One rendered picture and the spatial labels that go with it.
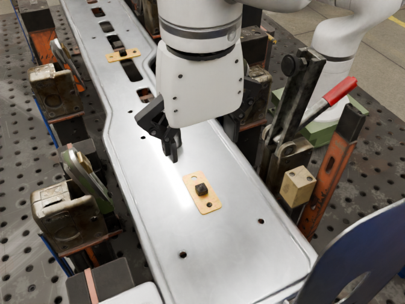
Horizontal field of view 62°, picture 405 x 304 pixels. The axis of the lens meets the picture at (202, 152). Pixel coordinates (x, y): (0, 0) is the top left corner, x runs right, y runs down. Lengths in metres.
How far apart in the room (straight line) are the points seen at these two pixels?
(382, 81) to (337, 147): 2.39
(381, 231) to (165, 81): 0.27
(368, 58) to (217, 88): 2.73
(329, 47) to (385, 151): 0.39
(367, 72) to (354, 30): 2.00
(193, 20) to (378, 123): 1.02
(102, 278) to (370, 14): 0.76
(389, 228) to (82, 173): 0.40
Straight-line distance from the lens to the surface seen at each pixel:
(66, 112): 0.85
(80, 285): 0.54
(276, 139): 0.56
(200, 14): 0.32
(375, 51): 3.21
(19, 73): 1.53
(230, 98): 0.41
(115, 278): 0.53
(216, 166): 0.60
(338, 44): 0.95
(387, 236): 0.19
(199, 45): 0.34
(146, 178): 0.59
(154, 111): 0.40
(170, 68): 0.36
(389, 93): 2.75
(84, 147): 0.68
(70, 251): 0.63
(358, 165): 1.10
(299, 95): 0.50
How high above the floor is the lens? 1.45
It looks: 47 degrees down
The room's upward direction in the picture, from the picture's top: straight up
